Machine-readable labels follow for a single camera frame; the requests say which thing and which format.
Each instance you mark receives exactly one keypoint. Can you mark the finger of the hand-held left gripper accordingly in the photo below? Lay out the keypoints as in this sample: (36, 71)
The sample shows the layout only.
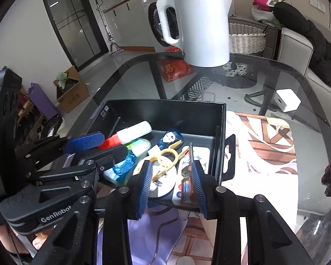
(113, 156)
(84, 142)

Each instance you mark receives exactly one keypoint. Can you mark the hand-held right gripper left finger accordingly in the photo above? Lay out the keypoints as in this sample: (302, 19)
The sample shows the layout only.
(144, 190)

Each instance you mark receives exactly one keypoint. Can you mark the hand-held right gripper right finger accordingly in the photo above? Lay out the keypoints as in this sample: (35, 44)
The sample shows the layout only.
(198, 191)

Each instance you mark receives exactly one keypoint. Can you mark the small blue bottle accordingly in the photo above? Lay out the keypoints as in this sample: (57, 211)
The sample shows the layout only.
(125, 165)

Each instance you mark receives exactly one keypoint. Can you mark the round white disc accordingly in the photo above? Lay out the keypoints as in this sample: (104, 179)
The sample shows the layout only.
(165, 185)

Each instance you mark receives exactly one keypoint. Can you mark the white tube with red cap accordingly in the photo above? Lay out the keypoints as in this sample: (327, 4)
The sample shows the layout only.
(132, 132)

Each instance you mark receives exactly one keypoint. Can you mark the small white eraser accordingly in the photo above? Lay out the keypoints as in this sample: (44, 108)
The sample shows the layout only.
(154, 151)

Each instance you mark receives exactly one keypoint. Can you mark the yellow plastic scissors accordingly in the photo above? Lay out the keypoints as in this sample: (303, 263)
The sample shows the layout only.
(168, 154)

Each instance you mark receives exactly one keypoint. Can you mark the black storage box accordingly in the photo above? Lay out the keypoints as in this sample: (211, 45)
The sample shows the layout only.
(165, 116)

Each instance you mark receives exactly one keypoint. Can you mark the person's left hand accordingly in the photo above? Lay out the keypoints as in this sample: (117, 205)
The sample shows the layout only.
(41, 241)

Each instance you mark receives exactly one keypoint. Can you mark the shoe rack with shoes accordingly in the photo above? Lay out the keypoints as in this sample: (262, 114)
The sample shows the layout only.
(35, 124)

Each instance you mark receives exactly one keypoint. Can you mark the purple bag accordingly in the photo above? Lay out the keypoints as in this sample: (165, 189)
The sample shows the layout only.
(42, 100)

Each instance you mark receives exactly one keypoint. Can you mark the cardboard box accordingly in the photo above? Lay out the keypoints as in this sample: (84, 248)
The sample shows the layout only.
(73, 96)

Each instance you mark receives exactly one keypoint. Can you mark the printed table mat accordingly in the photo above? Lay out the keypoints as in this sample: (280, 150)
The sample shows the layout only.
(259, 154)

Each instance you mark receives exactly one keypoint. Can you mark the striped floor mat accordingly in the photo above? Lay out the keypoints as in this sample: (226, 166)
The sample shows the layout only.
(193, 87)

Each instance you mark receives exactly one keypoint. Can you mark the red bag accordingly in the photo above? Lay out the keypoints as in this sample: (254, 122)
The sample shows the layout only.
(176, 69)

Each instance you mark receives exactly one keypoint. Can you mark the mop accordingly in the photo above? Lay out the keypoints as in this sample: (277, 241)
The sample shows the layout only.
(110, 33)

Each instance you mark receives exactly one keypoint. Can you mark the glass sliding door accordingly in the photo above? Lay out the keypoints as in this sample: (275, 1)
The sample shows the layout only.
(71, 22)

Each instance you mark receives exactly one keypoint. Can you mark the panda pattern slipper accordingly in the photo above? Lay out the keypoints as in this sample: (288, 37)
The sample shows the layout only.
(235, 70)

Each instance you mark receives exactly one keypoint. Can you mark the kitchen counter with cabinets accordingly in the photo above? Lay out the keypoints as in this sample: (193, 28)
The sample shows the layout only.
(127, 22)

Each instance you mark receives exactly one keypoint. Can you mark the white charger cube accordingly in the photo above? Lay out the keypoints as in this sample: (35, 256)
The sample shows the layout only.
(288, 100)

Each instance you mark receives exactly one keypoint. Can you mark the white washing machine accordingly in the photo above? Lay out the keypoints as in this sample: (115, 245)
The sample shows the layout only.
(151, 27)

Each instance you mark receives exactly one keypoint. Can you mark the white electric kettle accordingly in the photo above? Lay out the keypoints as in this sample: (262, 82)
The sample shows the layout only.
(204, 27)

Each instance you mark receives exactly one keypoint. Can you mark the wicker basket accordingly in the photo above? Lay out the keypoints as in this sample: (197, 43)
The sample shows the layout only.
(247, 38)

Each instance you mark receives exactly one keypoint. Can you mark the grey sofa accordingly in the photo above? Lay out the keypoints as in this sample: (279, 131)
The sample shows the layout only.
(295, 49)

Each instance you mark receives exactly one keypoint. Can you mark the black jacket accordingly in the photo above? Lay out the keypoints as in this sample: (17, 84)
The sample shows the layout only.
(311, 38)

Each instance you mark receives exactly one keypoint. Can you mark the wall sockets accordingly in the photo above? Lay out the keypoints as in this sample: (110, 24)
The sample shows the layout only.
(317, 4)

